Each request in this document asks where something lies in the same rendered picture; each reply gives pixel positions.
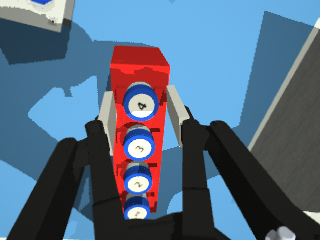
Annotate white button panel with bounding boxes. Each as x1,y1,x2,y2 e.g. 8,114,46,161
0,0,75,32

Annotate blue screw cap with number 1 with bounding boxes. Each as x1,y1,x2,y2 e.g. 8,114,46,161
124,196,150,219

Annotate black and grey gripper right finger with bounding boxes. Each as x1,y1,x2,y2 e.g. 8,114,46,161
166,85,320,240

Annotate blue screw cap with number 3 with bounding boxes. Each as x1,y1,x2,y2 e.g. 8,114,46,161
124,128,155,161

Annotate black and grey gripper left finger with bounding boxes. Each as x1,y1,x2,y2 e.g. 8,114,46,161
6,91,130,240

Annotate blue flat mat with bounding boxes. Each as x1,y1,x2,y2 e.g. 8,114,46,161
0,0,320,240

